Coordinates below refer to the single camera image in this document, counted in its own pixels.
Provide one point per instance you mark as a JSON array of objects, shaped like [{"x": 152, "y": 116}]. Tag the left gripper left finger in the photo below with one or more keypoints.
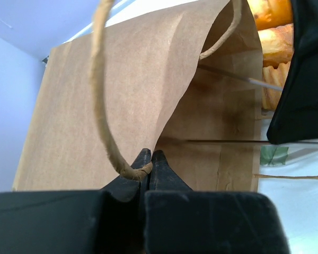
[{"x": 106, "y": 220}]

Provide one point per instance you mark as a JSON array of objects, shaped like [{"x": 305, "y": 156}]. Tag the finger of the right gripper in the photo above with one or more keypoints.
[{"x": 296, "y": 115}]

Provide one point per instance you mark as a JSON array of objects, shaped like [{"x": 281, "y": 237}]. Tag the ridged orange fake bread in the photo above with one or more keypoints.
[{"x": 276, "y": 77}]

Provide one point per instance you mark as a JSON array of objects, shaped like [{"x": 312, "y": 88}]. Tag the long seeded fake baguette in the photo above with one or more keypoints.
[{"x": 271, "y": 13}]

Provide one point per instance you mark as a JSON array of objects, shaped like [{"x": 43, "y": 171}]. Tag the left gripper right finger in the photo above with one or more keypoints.
[{"x": 180, "y": 220}]

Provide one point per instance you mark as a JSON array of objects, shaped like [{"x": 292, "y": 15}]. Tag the pale crusty fake bread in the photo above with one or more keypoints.
[{"x": 277, "y": 45}]

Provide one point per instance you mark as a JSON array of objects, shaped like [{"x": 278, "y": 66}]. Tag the floral leaf print tray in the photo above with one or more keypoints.
[{"x": 272, "y": 155}]

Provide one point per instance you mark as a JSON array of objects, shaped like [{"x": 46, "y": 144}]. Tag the brown paper bag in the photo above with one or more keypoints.
[{"x": 156, "y": 81}]

